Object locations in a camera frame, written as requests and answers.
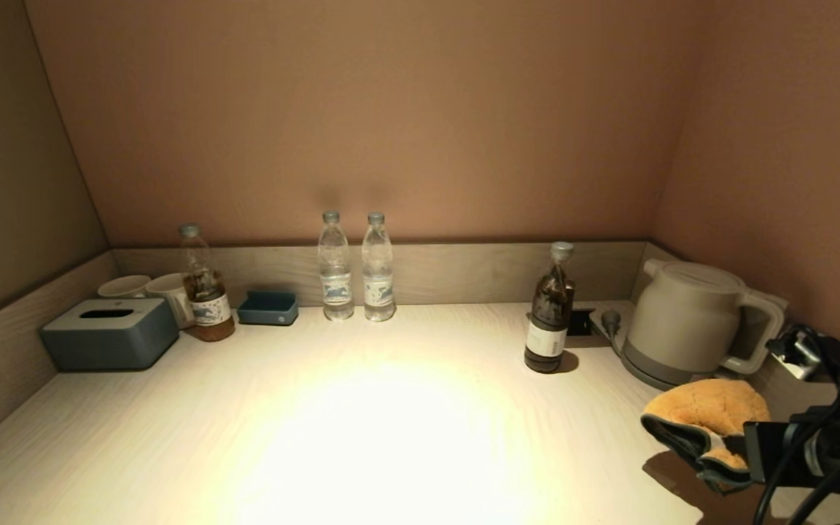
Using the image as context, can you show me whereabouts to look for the orange cloth with grey edge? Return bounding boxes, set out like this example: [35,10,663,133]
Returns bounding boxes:
[640,378,772,494]

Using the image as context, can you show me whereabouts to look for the white electric kettle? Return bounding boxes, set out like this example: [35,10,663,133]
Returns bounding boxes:
[622,259,785,386]

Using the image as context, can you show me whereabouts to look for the dark tea bottle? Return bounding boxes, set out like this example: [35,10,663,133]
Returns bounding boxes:
[524,242,576,373]

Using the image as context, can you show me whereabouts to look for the clear water bottle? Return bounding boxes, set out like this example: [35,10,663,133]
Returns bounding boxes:
[317,211,355,321]
[361,212,397,322]

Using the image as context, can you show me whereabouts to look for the small blue tray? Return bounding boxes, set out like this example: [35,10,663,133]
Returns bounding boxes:
[236,290,299,326]

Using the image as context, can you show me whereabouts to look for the half-full amber tea bottle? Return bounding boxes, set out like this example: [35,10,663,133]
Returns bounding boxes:
[178,223,236,342]

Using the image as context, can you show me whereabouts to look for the blue-grey tissue box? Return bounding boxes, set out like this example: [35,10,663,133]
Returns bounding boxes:
[41,297,180,371]

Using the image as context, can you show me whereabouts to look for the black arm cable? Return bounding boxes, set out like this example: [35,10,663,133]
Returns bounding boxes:
[752,328,840,525]

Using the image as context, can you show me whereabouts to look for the white mug with handle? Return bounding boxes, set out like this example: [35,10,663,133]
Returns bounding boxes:
[145,273,196,330]

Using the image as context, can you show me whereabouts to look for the white mug without visible handle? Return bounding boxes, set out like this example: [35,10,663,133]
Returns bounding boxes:
[96,274,151,299]

